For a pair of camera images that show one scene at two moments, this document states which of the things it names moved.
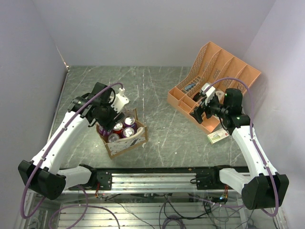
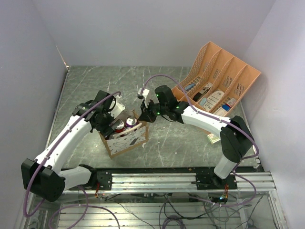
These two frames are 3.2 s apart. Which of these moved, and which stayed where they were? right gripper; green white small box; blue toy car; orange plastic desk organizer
Moved: right gripper
Stayed: orange plastic desk organizer; green white small box; blue toy car
